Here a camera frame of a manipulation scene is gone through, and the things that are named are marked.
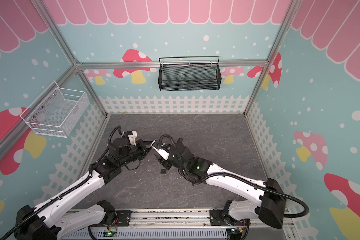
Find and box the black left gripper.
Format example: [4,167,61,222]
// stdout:
[118,138,156,167]

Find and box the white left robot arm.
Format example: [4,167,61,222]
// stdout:
[14,140,151,240]

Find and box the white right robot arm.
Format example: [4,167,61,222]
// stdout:
[151,139,287,229]

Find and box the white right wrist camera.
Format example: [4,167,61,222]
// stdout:
[151,141,170,160]

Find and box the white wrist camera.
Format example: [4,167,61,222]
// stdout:
[124,131,138,146]
[151,141,170,160]

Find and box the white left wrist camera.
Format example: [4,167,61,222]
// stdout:
[124,131,138,146]

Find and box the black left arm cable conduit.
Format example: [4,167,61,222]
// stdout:
[0,125,122,240]

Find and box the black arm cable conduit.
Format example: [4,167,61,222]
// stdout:
[157,134,310,219]
[0,125,122,240]

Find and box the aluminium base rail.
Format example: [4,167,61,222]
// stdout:
[56,208,292,240]

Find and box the black wire basket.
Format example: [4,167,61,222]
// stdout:
[158,56,222,92]

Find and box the white wire basket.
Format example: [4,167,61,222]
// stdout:
[20,82,90,138]

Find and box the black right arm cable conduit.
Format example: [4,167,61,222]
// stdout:
[157,134,310,219]

